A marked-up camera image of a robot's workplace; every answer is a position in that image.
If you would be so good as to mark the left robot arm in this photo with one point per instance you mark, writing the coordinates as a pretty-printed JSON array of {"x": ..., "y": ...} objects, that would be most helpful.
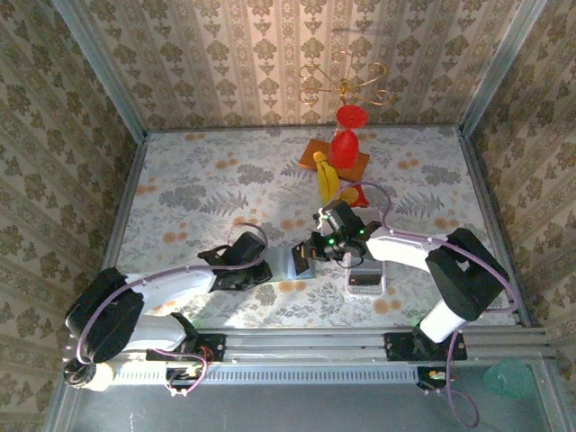
[{"x": 108, "y": 315}]

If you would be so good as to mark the red snack packet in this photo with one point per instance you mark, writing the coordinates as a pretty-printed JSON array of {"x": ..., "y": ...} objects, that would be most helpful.
[{"x": 360, "y": 198}]

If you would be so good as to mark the yellow banana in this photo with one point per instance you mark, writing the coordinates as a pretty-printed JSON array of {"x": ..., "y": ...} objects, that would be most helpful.
[{"x": 327, "y": 180}]

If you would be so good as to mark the aluminium extrusion beam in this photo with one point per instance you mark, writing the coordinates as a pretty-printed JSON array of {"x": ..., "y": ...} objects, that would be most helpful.
[{"x": 306, "y": 342}]

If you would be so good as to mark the orange wooden board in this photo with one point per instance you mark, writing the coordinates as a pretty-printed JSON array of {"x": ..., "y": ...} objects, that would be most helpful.
[{"x": 310, "y": 157}]

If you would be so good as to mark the red plastic goblet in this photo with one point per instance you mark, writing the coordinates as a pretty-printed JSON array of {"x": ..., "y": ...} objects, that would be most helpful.
[{"x": 343, "y": 150}]

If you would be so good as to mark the small black electronics board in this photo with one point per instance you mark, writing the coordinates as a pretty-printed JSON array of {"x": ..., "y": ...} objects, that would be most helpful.
[
  {"x": 180, "y": 378},
  {"x": 434, "y": 380}
]

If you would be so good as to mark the white bottle black cap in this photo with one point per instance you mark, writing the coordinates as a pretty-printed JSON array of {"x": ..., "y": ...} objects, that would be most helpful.
[{"x": 96, "y": 377}]

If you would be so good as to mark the green plastic cup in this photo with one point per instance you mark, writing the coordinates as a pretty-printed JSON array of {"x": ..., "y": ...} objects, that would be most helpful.
[{"x": 510, "y": 379}]

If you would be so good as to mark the aluminium frame post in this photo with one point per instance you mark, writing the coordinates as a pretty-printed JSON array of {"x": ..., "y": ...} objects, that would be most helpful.
[
  {"x": 99, "y": 67},
  {"x": 499, "y": 67}
]

